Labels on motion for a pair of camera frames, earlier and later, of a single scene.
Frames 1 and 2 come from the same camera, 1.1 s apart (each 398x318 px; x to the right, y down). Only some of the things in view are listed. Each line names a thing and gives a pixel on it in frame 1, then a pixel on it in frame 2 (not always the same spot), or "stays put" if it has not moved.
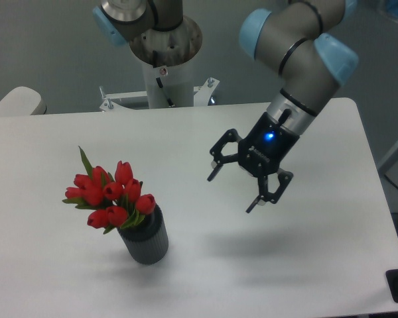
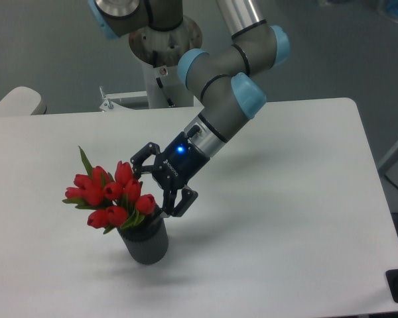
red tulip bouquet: [115, 202] stays put
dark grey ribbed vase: [147, 240] stays put
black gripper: [266, 146] → [173, 169]
